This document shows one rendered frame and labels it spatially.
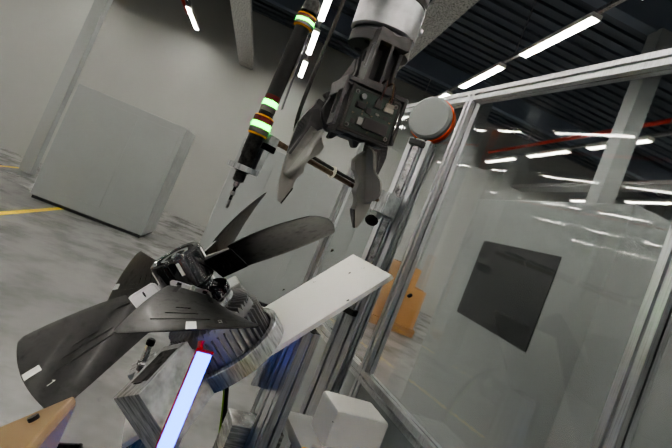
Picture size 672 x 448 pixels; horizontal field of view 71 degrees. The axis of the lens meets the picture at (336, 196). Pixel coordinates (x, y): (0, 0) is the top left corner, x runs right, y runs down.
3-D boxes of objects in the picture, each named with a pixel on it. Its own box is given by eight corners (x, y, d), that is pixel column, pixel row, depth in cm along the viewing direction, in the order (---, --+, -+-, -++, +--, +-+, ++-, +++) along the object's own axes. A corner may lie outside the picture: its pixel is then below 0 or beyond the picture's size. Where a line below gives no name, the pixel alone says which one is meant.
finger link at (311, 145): (265, 188, 48) (323, 120, 49) (258, 185, 53) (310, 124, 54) (288, 207, 48) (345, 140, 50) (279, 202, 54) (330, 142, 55)
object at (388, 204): (377, 216, 158) (387, 192, 159) (395, 222, 154) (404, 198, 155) (363, 208, 150) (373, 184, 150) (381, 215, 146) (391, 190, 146)
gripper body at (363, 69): (326, 127, 47) (365, 14, 47) (308, 132, 55) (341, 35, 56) (393, 153, 49) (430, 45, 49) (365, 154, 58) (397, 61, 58)
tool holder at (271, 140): (248, 174, 107) (264, 135, 108) (269, 182, 103) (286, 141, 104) (219, 161, 100) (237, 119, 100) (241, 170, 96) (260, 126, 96)
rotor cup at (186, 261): (171, 306, 114) (144, 261, 111) (225, 276, 118) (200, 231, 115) (171, 327, 101) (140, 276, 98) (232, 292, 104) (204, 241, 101)
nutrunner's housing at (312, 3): (237, 181, 103) (317, -7, 106) (249, 186, 101) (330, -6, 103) (225, 176, 100) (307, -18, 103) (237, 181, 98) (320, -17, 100)
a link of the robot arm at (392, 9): (353, 2, 56) (412, 30, 58) (340, 38, 56) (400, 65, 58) (375, -21, 49) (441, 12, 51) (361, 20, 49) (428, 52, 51)
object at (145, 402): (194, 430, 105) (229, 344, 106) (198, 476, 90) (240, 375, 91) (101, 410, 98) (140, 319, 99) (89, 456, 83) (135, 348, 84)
